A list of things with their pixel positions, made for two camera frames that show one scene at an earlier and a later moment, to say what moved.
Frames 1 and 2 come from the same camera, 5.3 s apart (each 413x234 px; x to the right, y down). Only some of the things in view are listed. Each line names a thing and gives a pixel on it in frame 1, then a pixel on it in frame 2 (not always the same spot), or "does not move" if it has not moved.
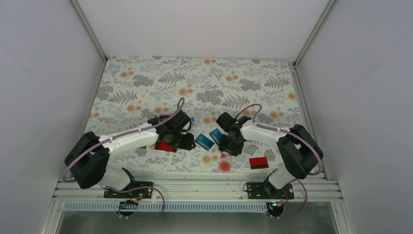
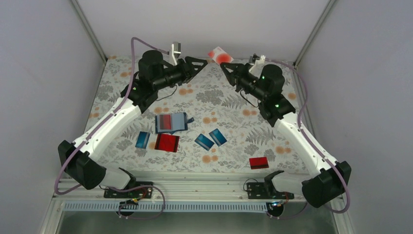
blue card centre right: (216, 135) does not move
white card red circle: (225, 160) -> (220, 55)
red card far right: (258, 163) does not move
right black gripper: (223, 147) -> (236, 75)
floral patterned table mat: (136, 90) does not move
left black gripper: (186, 145) -> (190, 68)
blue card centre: (204, 142) does not move
